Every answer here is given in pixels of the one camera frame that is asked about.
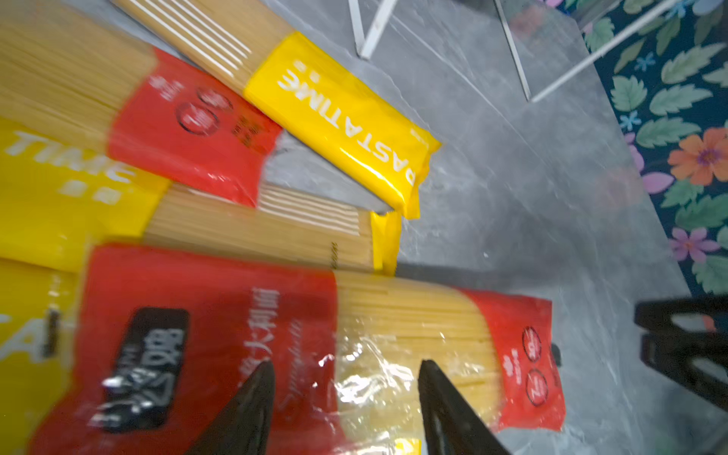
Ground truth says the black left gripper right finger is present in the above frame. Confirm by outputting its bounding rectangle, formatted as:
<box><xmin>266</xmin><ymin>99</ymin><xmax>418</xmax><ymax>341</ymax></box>
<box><xmin>418</xmin><ymin>359</ymin><xmax>510</xmax><ymax>455</ymax></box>

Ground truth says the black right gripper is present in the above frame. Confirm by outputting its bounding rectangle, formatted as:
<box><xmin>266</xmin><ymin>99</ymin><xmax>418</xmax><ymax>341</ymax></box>
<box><xmin>634</xmin><ymin>295</ymin><xmax>727</xmax><ymax>411</ymax></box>

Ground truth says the red spaghetti bag front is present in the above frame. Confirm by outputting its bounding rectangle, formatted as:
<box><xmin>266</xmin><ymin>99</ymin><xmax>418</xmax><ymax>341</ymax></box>
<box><xmin>28</xmin><ymin>244</ymin><xmax>566</xmax><ymax>454</ymax></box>

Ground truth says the white wooden two-tier shelf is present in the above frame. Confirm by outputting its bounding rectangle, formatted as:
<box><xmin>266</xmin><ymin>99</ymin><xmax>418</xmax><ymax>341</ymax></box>
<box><xmin>347</xmin><ymin>1</ymin><xmax>676</xmax><ymax>104</ymax></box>

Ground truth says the yellow Pastatime bag middle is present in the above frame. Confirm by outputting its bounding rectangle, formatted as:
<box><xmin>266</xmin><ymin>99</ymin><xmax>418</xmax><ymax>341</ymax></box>
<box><xmin>1</xmin><ymin>121</ymin><xmax>402</xmax><ymax>275</ymax></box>

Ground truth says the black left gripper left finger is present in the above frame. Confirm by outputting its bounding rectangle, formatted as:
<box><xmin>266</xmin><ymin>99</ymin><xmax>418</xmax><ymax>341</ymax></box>
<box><xmin>186</xmin><ymin>361</ymin><xmax>276</xmax><ymax>455</ymax></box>

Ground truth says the yellow Pastatime bag top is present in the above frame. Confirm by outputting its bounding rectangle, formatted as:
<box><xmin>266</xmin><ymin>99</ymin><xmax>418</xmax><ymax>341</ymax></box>
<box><xmin>117</xmin><ymin>0</ymin><xmax>440</xmax><ymax>220</ymax></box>

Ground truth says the yellow pastatime bag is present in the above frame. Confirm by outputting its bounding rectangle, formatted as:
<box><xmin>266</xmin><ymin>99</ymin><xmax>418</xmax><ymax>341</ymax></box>
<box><xmin>117</xmin><ymin>0</ymin><xmax>440</xmax><ymax>220</ymax></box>
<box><xmin>1</xmin><ymin>259</ymin><xmax>79</xmax><ymax>454</ymax></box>
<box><xmin>1</xmin><ymin>121</ymin><xmax>402</xmax><ymax>275</ymax></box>

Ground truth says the yellow Pastatime bag lower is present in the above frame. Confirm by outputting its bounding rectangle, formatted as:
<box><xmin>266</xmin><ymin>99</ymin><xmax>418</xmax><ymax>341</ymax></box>
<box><xmin>1</xmin><ymin>259</ymin><xmax>79</xmax><ymax>454</ymax></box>

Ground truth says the red spaghetti bag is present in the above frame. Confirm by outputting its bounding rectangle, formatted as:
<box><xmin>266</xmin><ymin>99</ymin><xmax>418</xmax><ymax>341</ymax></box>
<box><xmin>1</xmin><ymin>1</ymin><xmax>281</xmax><ymax>207</ymax></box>
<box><xmin>28</xmin><ymin>244</ymin><xmax>566</xmax><ymax>454</ymax></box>

